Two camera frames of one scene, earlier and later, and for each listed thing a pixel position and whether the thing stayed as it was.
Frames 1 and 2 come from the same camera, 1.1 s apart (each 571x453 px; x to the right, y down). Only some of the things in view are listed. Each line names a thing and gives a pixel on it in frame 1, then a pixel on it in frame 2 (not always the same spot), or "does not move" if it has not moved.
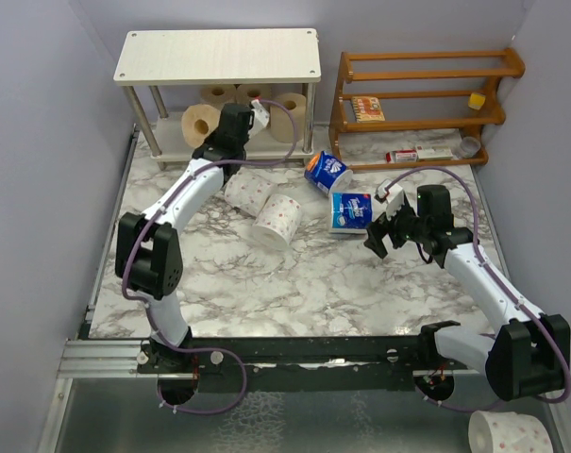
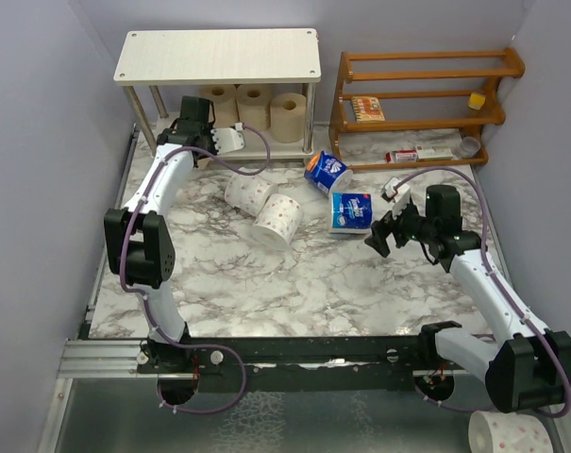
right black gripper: [381, 226] does not move
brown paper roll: [246, 92] does not move
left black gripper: [247, 135] to [207, 131]
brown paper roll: [281, 126] does not move
